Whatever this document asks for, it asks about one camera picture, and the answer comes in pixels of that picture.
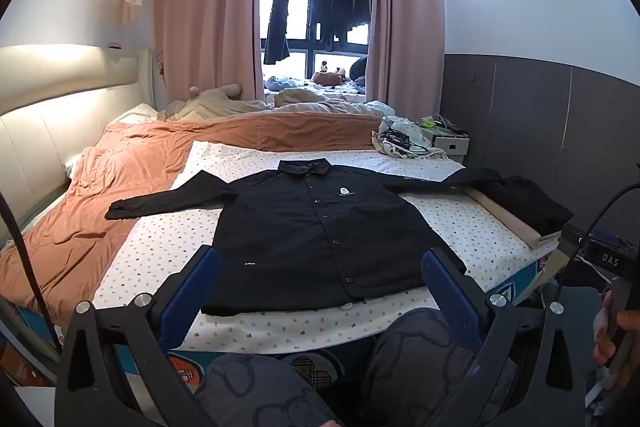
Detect pink curtain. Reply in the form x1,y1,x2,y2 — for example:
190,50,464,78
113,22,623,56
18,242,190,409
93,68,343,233
152,0,266,108
365,0,447,115

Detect white dotted bed sheet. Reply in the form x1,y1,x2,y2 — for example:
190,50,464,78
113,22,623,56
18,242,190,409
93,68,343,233
92,139,561,355

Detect beige plush bear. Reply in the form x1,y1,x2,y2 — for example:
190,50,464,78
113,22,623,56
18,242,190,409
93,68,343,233
165,82,242,120

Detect orange blanket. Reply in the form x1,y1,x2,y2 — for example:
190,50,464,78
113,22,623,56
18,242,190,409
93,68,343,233
0,114,386,313

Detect folded black garment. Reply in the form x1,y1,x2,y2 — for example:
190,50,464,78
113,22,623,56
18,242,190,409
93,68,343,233
479,176,574,235

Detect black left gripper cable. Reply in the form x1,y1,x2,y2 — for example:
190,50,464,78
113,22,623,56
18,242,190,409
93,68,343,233
0,189,58,358

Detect row of hanging dark clothes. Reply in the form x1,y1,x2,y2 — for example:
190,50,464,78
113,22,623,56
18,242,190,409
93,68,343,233
263,0,372,66

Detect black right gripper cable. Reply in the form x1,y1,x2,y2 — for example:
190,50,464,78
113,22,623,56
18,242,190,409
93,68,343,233
559,183,640,293

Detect black cable bundle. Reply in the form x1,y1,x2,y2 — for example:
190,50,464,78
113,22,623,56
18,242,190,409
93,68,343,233
382,127,431,155

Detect orange plush toy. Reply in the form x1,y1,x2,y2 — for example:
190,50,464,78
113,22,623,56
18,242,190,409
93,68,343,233
311,61,347,86

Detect black button-up jacket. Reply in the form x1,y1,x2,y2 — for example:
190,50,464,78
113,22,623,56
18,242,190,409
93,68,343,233
104,159,503,318

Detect cardboard box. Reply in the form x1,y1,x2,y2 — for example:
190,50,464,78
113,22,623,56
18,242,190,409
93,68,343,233
539,251,568,300

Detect blue plush toy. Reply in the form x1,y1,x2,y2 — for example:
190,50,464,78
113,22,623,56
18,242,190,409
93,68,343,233
264,74,297,91

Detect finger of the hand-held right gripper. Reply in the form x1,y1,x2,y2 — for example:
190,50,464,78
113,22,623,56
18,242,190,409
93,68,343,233
559,224,585,258

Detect cream padded headboard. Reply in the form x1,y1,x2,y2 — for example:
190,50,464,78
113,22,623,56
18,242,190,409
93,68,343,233
0,44,153,248

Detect white stool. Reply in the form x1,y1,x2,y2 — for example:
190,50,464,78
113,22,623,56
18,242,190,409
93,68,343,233
0,384,57,427

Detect person's right hand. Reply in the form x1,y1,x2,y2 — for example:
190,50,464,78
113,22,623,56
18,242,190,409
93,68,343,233
593,293,640,389

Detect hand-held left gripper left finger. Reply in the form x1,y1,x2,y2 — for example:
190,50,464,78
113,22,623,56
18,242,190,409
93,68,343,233
54,246,222,427

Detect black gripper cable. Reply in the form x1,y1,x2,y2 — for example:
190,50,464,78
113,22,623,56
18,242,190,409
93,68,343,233
0,189,58,358
559,183,640,293

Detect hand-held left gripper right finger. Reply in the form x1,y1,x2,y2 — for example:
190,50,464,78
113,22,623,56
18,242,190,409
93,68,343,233
421,247,587,427

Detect white nightstand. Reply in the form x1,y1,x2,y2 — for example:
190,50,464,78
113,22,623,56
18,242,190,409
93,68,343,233
422,114,471,164

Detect beige duvet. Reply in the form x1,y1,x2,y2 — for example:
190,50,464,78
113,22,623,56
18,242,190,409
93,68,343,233
167,88,396,124

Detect folded beige garment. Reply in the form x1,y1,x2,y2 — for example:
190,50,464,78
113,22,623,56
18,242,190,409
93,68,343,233
465,187,563,251

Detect white pillow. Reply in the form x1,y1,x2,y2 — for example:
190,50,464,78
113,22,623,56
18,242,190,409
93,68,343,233
111,103,160,126

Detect person's legs in patterned trousers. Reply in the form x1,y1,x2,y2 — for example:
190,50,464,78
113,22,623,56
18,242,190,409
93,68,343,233
360,307,516,427

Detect person's left leg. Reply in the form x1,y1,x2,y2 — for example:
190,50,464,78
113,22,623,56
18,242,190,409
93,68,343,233
194,352,346,427

